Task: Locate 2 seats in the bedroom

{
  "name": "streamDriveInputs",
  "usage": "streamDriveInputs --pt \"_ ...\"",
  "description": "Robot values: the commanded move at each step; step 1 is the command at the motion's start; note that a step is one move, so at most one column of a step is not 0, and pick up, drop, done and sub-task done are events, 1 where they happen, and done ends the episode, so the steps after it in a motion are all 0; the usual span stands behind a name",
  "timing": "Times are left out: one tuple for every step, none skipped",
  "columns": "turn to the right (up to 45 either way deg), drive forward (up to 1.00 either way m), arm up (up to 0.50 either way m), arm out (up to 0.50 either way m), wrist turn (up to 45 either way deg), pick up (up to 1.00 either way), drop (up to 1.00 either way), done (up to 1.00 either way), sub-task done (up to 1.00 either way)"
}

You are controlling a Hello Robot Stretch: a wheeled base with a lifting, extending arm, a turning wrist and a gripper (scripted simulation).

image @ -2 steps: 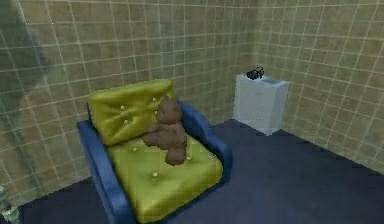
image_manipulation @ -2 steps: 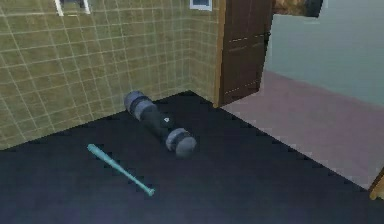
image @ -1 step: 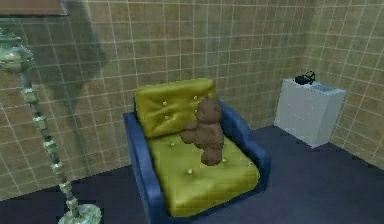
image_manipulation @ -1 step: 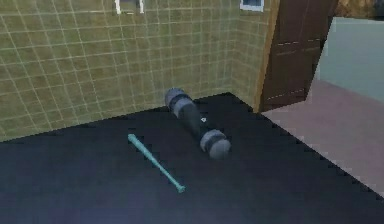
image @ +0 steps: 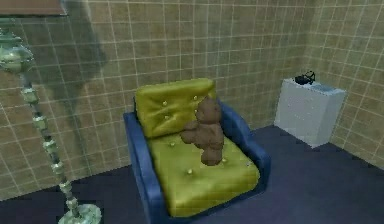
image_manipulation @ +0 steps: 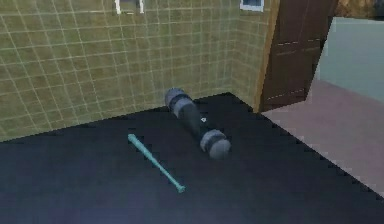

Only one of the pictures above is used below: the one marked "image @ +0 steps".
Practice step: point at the brown teddy bear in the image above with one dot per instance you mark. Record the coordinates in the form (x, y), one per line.
(208, 133)

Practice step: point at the blue armchair with yellow cushions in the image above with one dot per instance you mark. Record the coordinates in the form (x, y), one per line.
(186, 186)

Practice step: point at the white cabinet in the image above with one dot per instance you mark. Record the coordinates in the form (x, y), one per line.
(306, 113)

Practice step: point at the small black object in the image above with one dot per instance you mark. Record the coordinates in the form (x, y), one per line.
(304, 79)

